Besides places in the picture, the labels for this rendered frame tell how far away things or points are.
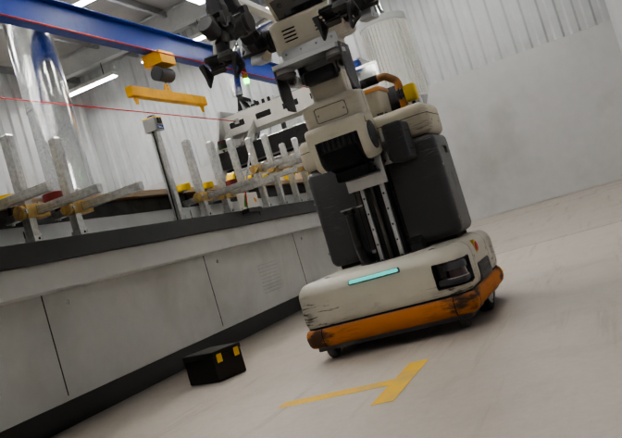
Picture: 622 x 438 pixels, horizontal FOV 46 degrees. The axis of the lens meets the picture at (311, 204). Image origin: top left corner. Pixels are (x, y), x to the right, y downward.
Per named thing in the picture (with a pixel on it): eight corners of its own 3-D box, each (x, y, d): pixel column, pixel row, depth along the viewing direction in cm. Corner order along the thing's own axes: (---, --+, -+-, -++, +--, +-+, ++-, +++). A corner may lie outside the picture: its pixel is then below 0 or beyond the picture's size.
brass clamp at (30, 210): (52, 215, 273) (48, 201, 274) (26, 218, 261) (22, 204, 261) (40, 219, 276) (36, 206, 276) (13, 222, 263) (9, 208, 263)
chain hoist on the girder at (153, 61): (183, 89, 925) (173, 52, 928) (168, 87, 894) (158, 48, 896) (167, 96, 935) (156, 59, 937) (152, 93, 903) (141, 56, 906)
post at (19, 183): (47, 260, 266) (12, 132, 269) (41, 261, 263) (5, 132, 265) (40, 262, 268) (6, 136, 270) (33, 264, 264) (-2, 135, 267)
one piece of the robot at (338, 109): (324, 180, 291) (271, 31, 286) (414, 150, 276) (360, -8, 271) (301, 192, 266) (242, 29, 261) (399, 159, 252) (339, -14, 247)
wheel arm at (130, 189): (145, 191, 284) (142, 180, 284) (140, 191, 281) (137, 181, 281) (58, 221, 300) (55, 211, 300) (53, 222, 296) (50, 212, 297)
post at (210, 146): (237, 223, 406) (213, 140, 408) (234, 224, 403) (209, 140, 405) (231, 225, 407) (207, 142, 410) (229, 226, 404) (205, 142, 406)
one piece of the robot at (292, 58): (298, 113, 271) (281, 57, 273) (366, 88, 261) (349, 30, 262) (279, 111, 257) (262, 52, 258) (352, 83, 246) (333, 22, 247)
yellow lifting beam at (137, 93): (209, 111, 991) (203, 88, 992) (135, 102, 833) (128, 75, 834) (204, 113, 994) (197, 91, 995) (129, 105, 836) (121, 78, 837)
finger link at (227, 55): (237, 68, 235) (236, 46, 239) (217, 76, 237) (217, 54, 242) (247, 81, 240) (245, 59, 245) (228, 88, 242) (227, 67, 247)
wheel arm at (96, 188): (105, 193, 260) (101, 181, 261) (98, 193, 257) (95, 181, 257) (13, 227, 276) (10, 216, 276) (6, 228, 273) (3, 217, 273)
